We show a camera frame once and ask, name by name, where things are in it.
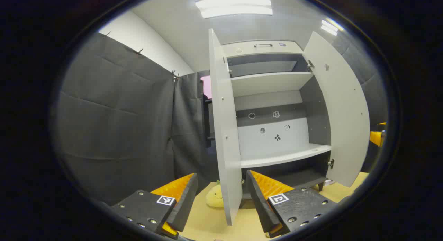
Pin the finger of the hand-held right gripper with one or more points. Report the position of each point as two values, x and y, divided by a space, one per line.
376 138

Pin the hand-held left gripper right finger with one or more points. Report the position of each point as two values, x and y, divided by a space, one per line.
259 206

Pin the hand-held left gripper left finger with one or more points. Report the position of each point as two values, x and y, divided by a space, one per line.
185 206

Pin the grey cabinet door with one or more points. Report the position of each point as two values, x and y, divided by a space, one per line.
342 113
226 130

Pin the grey shoe cabinet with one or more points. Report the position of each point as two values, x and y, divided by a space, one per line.
273 140

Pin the grey cabinet drawer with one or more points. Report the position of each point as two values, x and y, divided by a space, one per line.
263 48

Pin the yellow plush toy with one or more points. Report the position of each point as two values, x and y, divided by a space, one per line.
214 197

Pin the blue white box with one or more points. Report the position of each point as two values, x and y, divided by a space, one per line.
328 182

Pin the black shelf rack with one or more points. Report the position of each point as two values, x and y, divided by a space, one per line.
208 123

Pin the black backdrop cloth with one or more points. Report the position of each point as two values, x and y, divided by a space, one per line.
117 123

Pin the small ceiling light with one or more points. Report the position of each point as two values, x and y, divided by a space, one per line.
328 27

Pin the pink object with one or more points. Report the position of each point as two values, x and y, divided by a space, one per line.
207 87

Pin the large ceiling light panel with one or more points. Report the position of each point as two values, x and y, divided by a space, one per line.
235 6

